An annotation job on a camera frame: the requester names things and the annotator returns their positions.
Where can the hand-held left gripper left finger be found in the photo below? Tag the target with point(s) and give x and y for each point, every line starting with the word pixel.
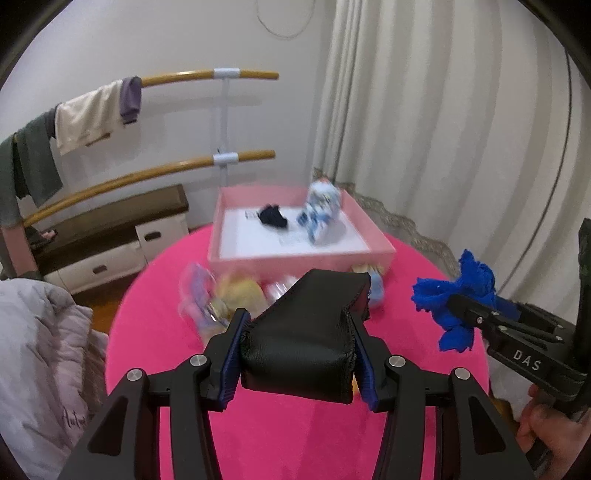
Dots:
pixel 231 364

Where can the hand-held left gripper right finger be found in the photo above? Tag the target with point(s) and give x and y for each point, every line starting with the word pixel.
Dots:
pixel 365 374

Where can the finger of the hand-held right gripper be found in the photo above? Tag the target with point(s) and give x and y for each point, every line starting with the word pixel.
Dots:
pixel 466 309
pixel 510 308

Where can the blue cloth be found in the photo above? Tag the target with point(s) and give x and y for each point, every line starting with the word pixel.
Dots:
pixel 455 290

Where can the yellow plush toy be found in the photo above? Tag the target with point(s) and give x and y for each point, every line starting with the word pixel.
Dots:
pixel 238 293

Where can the black leather pouch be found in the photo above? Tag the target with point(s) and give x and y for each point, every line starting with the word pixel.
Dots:
pixel 300 332

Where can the light blue soft toy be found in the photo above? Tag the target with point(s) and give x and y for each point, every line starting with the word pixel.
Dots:
pixel 375 288

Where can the pink box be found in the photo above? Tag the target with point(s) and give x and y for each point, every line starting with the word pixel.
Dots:
pixel 300 261

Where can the person's right hand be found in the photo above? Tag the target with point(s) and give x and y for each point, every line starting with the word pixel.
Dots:
pixel 538 420

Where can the purple plastic-wrapped item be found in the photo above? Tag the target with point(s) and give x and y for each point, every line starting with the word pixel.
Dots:
pixel 196 290

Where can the black sock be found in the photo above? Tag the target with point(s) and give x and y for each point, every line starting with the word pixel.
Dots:
pixel 273 217

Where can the light blue printed baby hat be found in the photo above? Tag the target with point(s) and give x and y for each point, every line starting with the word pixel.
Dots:
pixel 321 210

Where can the brown-topped white bench cabinet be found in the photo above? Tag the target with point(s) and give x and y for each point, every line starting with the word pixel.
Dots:
pixel 115 217

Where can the cream curtain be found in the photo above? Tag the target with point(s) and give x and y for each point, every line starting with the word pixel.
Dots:
pixel 438 115

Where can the wooden barre stand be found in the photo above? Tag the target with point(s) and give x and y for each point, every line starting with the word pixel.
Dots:
pixel 184 165

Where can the grey and pink garment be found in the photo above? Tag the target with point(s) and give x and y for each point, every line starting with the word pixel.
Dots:
pixel 9 194

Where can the purple cloth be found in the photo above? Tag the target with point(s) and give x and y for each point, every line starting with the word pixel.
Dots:
pixel 130 99

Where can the dark grey cloth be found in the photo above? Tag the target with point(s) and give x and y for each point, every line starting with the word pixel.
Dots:
pixel 37 157

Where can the cream cloth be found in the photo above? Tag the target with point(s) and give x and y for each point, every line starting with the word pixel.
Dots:
pixel 85 120

